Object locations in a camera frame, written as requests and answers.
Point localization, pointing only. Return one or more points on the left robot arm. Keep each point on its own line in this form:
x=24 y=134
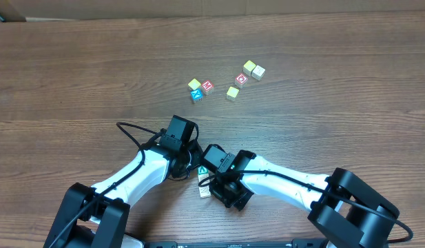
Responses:
x=96 y=216

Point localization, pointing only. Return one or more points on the white letter E block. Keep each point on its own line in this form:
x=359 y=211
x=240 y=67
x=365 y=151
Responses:
x=203 y=179

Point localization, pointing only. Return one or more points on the green letter V block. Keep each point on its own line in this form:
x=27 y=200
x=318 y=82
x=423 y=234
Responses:
x=202 y=170

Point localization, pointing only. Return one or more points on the yellow block middle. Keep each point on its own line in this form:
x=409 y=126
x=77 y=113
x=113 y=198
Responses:
x=232 y=93

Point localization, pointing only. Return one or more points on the yellow block far right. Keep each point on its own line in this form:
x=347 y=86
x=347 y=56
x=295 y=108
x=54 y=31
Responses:
x=248 y=67

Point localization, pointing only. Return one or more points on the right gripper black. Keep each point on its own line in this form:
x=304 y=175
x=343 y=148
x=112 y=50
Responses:
x=216 y=188

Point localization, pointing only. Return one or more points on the blue letter X block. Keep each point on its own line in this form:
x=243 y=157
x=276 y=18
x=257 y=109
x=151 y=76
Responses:
x=196 y=95

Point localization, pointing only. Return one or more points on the red letter M block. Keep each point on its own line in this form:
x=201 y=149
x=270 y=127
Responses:
x=207 y=87

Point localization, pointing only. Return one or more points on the yellow block left cluster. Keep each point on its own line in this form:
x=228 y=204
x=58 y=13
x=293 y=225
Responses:
x=194 y=84

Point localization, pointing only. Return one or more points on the white block far right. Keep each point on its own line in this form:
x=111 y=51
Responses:
x=258 y=72

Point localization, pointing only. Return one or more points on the red letter C block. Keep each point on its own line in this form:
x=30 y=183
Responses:
x=241 y=80

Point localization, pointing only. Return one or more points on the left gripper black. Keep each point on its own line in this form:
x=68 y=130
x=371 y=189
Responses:
x=190 y=162

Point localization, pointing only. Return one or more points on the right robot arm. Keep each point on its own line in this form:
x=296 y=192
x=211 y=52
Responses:
x=346 y=210

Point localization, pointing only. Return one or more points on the green edged white block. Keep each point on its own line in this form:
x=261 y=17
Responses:
x=204 y=192

